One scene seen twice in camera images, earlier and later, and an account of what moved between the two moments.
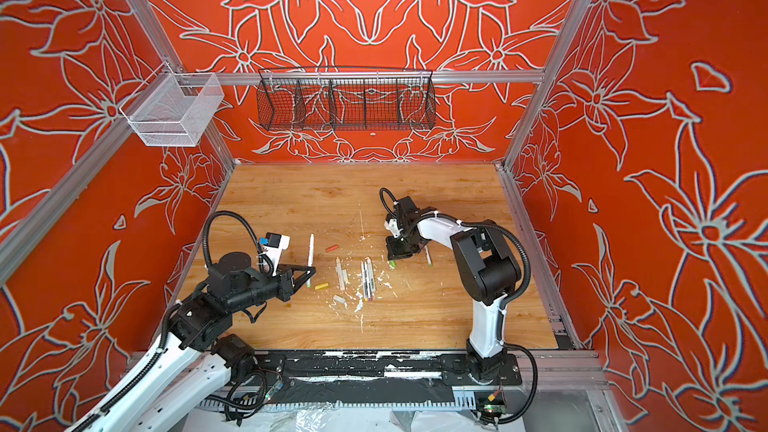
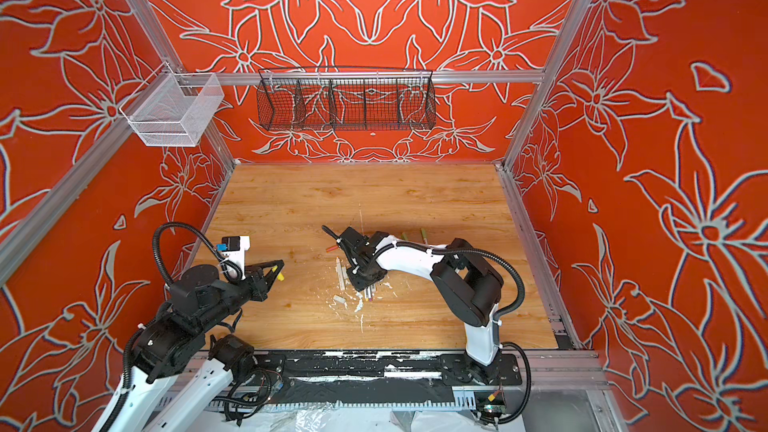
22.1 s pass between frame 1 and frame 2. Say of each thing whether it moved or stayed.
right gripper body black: moved
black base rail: stayed
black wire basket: stayed
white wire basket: stayed
